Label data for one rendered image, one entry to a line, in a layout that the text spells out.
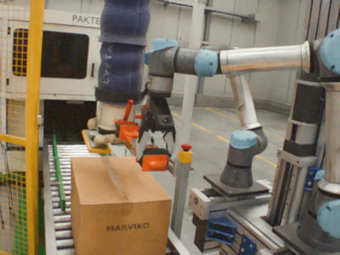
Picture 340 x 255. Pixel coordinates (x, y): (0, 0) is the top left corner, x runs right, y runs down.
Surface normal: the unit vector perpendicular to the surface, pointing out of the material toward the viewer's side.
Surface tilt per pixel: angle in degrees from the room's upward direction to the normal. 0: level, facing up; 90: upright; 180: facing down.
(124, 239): 90
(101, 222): 90
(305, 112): 90
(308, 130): 90
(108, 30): 101
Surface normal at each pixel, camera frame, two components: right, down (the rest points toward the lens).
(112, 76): -0.22, -0.11
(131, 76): 0.65, -0.03
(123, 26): 0.06, 0.38
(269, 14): 0.38, 0.22
